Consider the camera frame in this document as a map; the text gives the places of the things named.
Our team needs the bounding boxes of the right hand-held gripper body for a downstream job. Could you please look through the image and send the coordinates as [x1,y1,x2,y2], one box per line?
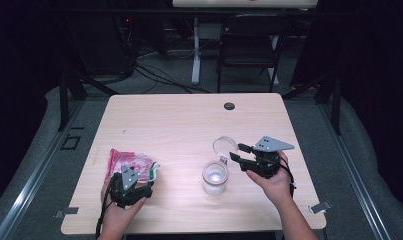
[242,135,296,180]

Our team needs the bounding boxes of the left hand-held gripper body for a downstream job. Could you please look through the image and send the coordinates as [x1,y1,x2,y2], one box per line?
[108,165,147,210]

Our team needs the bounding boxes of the pink and white snack bag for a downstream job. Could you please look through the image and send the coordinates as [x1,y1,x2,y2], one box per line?
[104,148,161,185]

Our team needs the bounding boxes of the clear glass jar with lid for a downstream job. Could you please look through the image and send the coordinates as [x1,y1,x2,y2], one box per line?
[201,135,239,197]

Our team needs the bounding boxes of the person's right hand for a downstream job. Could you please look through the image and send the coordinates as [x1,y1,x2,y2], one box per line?
[245,150,295,210]

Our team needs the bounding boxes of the person's left hand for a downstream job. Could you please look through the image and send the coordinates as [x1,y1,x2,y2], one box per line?
[100,181,147,236]

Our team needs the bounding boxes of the grey tape piece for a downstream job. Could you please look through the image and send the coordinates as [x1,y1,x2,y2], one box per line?
[54,206,80,220]
[308,200,333,215]

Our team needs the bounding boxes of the black metal stand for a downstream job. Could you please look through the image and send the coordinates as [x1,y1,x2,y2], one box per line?
[282,70,344,136]
[56,64,121,133]

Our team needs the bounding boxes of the black folding chair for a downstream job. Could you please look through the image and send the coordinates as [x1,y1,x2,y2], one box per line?
[216,13,292,94]

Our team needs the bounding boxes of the white background desk top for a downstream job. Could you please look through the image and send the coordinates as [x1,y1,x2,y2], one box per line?
[171,0,319,9]

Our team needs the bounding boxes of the dark equipment with red light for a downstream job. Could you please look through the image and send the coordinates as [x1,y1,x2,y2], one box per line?
[114,13,137,69]

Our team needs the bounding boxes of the right hand-held gripper black cable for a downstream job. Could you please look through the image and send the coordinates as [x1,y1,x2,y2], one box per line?
[278,155,297,198]

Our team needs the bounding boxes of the hand-held gripper black cable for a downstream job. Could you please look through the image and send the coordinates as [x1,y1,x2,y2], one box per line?
[278,155,297,198]
[94,174,117,240]

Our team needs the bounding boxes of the left hand-held gripper black cable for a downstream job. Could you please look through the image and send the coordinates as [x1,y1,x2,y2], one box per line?
[94,174,117,240]

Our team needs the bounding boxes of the aluminium floor rail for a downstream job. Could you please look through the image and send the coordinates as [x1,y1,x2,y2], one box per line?
[0,99,87,240]
[316,102,393,240]

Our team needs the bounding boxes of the black floor cables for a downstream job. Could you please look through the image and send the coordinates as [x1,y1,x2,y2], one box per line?
[132,62,211,95]

